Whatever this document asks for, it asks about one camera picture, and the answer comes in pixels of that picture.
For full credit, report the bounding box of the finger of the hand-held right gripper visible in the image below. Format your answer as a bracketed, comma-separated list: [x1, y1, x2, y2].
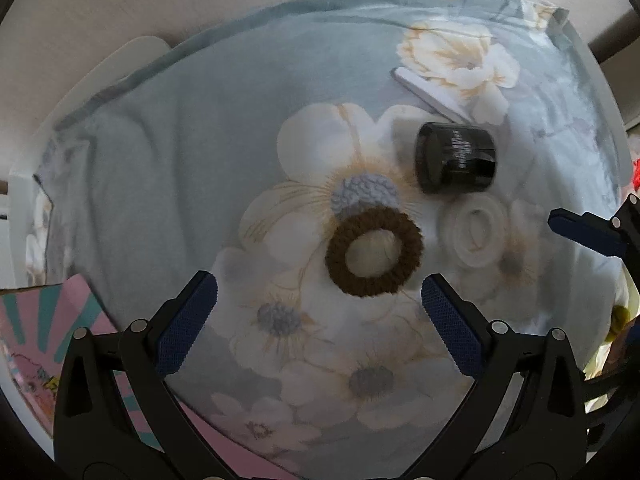
[547, 195, 640, 258]

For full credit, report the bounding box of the black jar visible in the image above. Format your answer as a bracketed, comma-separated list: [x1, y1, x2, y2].
[414, 121, 498, 195]

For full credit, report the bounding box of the pink striped cardboard box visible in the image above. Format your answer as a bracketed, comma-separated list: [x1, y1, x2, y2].
[0, 274, 301, 480]

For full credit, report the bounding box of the white tape roll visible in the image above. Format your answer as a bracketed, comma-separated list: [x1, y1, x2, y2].
[437, 195, 511, 269]

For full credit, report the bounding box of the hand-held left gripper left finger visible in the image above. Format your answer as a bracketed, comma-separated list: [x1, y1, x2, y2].
[52, 270, 231, 480]

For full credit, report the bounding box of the blue floral cloth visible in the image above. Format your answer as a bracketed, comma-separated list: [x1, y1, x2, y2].
[25, 0, 631, 480]

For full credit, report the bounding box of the grey nail file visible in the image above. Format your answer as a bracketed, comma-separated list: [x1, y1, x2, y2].
[392, 66, 473, 123]

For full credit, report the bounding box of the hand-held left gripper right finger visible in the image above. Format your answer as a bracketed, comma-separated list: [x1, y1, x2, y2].
[410, 273, 588, 480]

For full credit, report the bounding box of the brown scrunchie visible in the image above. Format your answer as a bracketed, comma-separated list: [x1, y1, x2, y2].
[325, 208, 424, 300]

